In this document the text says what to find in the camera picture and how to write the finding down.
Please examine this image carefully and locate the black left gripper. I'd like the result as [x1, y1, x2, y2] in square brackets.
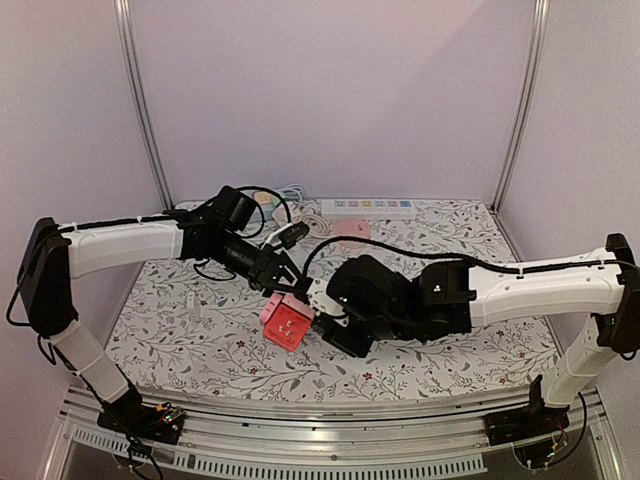
[213, 229, 307, 298]

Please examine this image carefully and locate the pink plug adapter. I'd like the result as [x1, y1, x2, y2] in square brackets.
[259, 293, 283, 326]

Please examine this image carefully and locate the red cube socket adapter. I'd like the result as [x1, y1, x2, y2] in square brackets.
[263, 301, 314, 352]

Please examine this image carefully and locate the light pink cube socket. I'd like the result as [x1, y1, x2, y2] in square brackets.
[282, 293, 315, 319]

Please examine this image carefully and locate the dark green cube socket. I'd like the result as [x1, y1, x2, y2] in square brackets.
[322, 320, 373, 358]

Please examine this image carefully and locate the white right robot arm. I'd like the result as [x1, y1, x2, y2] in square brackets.
[300, 234, 639, 436]

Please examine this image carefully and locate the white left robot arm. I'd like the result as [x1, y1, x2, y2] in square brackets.
[8, 186, 310, 434]

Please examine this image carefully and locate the white plug block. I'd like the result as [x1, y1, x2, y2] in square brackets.
[271, 202, 301, 226]

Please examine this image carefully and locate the green beige socket adapter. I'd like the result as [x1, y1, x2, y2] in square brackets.
[252, 183, 305, 207]

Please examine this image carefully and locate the white colourful power strip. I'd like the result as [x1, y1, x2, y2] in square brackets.
[320, 199, 418, 220]

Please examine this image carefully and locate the floral table cloth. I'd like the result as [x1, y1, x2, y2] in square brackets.
[106, 200, 558, 403]

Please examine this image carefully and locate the white coiled cable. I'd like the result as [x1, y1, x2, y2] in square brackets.
[299, 201, 333, 239]

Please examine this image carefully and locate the pink round cable reel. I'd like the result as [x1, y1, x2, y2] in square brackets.
[333, 219, 371, 239]

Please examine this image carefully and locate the aluminium front rail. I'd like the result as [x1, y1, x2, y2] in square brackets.
[39, 386, 627, 479]

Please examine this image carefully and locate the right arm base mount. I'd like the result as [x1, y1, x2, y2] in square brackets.
[483, 375, 570, 446]

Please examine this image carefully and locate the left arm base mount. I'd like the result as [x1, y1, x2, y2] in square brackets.
[97, 378, 185, 445]

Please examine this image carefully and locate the left aluminium corner post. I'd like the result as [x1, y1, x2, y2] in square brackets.
[114, 0, 174, 209]

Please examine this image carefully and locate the aluminium corner post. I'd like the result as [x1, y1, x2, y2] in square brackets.
[114, 0, 174, 209]
[490, 0, 550, 216]

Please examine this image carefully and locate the right aluminium corner post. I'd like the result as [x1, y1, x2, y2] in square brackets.
[490, 0, 550, 216]

